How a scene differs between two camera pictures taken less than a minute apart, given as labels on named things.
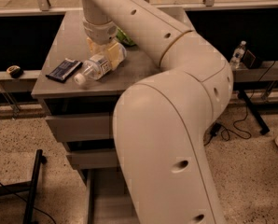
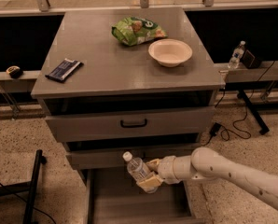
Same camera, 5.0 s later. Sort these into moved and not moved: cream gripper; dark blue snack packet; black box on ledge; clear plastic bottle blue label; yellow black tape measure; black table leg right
Moved: clear plastic bottle blue label; cream gripper
Not moved: dark blue snack packet; black box on ledge; yellow black tape measure; black table leg right
